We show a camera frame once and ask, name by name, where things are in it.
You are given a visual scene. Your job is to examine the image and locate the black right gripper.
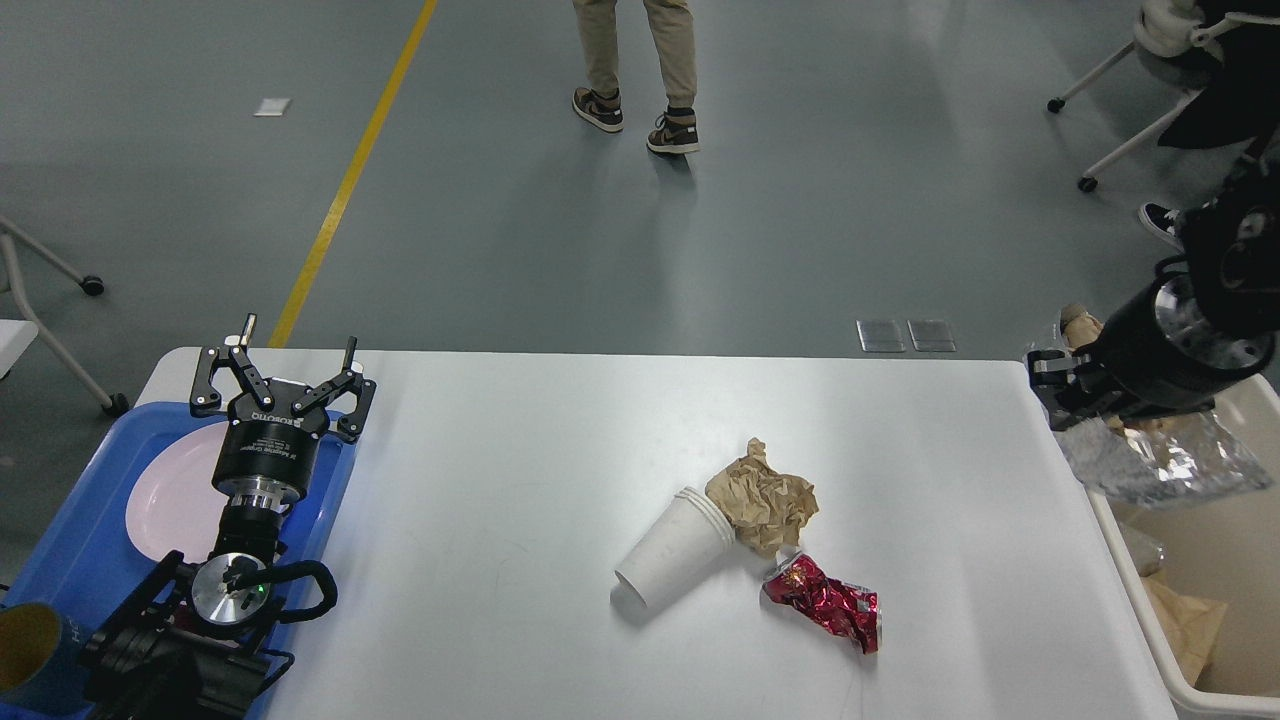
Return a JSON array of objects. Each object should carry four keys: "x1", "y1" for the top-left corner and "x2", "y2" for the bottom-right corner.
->
[{"x1": 1028, "y1": 272, "x2": 1276, "y2": 432}]

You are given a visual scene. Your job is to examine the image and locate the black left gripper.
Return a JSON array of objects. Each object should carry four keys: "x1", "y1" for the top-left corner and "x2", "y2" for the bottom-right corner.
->
[{"x1": 188, "y1": 313, "x2": 378, "y2": 496}]

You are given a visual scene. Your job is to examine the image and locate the brown paper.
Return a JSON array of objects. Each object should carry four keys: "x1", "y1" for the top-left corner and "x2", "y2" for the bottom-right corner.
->
[
  {"x1": 1060, "y1": 304, "x2": 1188, "y2": 433},
  {"x1": 704, "y1": 437, "x2": 819, "y2": 557}
]

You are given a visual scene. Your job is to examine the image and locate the foil ball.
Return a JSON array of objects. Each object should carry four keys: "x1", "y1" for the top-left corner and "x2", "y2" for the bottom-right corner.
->
[{"x1": 1046, "y1": 379, "x2": 1277, "y2": 509}]

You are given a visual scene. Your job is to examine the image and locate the pink plate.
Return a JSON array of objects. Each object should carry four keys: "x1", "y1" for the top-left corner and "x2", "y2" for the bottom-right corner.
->
[{"x1": 125, "y1": 421, "x2": 268, "y2": 562}]

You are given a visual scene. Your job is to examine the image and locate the aluminium foil tray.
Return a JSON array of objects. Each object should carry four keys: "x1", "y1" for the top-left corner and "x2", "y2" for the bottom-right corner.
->
[{"x1": 1117, "y1": 523, "x2": 1167, "y2": 578}]

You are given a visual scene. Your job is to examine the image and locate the brown paper bag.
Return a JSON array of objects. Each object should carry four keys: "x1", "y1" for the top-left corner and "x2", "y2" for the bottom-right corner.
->
[{"x1": 1140, "y1": 573, "x2": 1229, "y2": 685}]

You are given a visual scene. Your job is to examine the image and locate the crushed red can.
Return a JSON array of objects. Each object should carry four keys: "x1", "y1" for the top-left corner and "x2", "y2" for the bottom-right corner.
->
[{"x1": 762, "y1": 551, "x2": 883, "y2": 655}]

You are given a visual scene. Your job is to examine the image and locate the teal mug yellow inside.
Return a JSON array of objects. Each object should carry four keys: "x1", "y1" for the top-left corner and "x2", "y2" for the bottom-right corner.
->
[{"x1": 1, "y1": 602, "x2": 92, "y2": 717}]

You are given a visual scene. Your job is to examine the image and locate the white paper cups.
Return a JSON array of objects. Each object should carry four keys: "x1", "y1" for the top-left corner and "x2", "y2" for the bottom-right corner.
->
[{"x1": 614, "y1": 486, "x2": 735, "y2": 609}]

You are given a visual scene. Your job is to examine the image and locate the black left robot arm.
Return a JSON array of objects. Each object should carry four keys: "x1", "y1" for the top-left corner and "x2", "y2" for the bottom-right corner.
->
[{"x1": 79, "y1": 314, "x2": 378, "y2": 719}]

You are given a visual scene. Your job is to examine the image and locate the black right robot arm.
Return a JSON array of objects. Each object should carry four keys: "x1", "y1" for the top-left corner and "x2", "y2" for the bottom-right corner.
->
[{"x1": 1025, "y1": 160, "x2": 1279, "y2": 432}]

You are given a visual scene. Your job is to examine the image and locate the black sneaker at right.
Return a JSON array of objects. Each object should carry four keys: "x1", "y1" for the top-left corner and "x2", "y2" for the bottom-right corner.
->
[{"x1": 1138, "y1": 202, "x2": 1184, "y2": 251}]

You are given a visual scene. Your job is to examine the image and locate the metal floor socket plate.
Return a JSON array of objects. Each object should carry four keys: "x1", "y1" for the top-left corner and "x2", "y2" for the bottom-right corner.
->
[{"x1": 855, "y1": 319, "x2": 906, "y2": 354}]

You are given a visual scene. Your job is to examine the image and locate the beige plastic bin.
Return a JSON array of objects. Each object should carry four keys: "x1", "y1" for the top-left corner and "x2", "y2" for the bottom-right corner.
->
[{"x1": 1085, "y1": 375, "x2": 1280, "y2": 717}]

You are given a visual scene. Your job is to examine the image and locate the blue plastic tray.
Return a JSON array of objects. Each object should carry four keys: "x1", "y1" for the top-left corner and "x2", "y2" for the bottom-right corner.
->
[{"x1": 3, "y1": 402, "x2": 357, "y2": 719}]

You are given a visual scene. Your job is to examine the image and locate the white office chair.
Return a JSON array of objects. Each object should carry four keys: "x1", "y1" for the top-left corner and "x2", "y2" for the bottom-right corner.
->
[{"x1": 1044, "y1": 1, "x2": 1277, "y2": 193}]

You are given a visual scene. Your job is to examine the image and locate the person in khaki trousers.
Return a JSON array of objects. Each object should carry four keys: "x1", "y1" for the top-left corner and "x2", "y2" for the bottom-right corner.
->
[{"x1": 572, "y1": 0, "x2": 701, "y2": 156}]

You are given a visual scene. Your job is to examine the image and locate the folding table leg frame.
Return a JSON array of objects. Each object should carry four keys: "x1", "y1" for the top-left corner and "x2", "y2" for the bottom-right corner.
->
[{"x1": 0, "y1": 220, "x2": 132, "y2": 416}]

